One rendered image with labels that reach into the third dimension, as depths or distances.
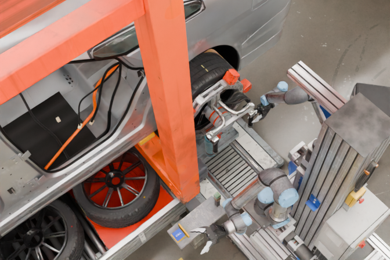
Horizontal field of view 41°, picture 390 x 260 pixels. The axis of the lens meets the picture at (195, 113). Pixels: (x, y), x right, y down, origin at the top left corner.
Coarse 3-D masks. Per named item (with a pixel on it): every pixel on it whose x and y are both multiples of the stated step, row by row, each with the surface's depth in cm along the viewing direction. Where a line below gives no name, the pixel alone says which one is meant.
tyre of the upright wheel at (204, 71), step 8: (200, 56) 368; (208, 56) 371; (216, 56) 376; (192, 64) 363; (200, 64) 363; (208, 64) 364; (216, 64) 366; (224, 64) 371; (192, 72) 359; (200, 72) 359; (208, 72) 360; (216, 72) 361; (224, 72) 364; (192, 80) 356; (200, 80) 356; (208, 80) 356; (216, 80) 364; (192, 88) 354; (200, 88) 356; (192, 96) 356; (200, 128) 404
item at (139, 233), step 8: (176, 200) 396; (168, 208) 393; (176, 208) 401; (152, 216) 390; (160, 216) 390; (168, 216) 401; (144, 224) 388; (152, 224) 389; (136, 232) 385; (144, 232) 390; (128, 240) 382; (136, 240) 391; (144, 240) 400; (112, 248) 380; (120, 248) 380; (104, 256) 377; (112, 256) 380
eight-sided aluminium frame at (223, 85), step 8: (224, 80) 364; (216, 88) 363; (224, 88) 360; (232, 88) 370; (240, 88) 378; (200, 96) 356; (208, 96) 356; (200, 104) 354; (232, 104) 401; (208, 128) 403; (200, 136) 393
